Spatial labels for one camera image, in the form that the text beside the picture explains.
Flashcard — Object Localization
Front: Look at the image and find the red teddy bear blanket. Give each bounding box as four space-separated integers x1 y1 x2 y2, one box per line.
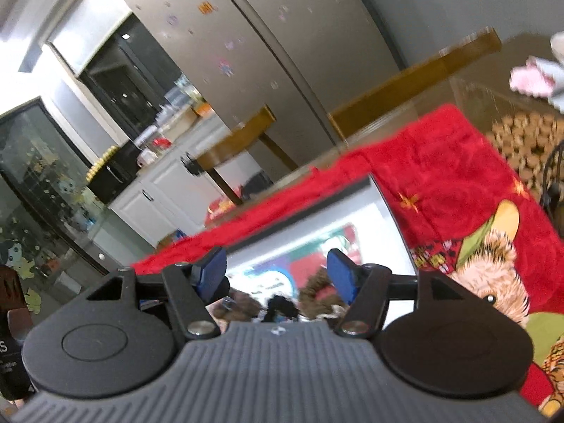
134 104 563 416

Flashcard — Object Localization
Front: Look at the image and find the white mug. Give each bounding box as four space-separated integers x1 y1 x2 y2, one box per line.
137 148 159 168

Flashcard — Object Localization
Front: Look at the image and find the black white crochet scrunchie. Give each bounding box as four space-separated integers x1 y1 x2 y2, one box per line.
263 295 300 323

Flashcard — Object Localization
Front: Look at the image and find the white kitchen cabinet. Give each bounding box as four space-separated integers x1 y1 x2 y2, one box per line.
107 114 248 247

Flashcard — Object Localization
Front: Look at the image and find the right wooden chair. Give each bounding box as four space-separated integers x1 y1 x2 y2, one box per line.
329 27 502 140

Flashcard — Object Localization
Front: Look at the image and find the wooden bead trivet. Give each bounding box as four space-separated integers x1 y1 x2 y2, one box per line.
486 112 563 202

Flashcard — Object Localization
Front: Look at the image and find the black cable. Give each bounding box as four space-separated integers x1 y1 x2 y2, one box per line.
538 139 564 226

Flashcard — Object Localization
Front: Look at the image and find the red carton on floor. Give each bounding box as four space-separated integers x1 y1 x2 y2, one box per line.
204 196 237 225

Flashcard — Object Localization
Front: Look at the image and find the silver double door refrigerator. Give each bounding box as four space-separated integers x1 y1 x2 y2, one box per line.
123 0 398 165

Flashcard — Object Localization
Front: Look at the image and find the wooden chair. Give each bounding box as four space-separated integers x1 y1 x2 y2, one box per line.
329 27 502 140
181 105 298 206

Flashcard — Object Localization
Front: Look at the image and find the black shallow cardboard box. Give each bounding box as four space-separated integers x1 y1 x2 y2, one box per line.
227 176 416 320

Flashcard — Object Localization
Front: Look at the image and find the beige plastic basin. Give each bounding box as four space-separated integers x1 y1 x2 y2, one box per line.
160 107 200 142

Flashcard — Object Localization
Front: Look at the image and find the left wooden chair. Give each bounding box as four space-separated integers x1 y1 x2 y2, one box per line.
181 105 298 206

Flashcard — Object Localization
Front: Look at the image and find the black microwave oven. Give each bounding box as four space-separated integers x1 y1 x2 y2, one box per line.
86 140 141 204

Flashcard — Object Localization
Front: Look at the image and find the pink cloth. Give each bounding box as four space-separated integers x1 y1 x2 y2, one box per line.
509 32 564 114

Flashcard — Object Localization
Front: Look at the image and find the colourful textbook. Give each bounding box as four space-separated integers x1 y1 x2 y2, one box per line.
227 223 361 306

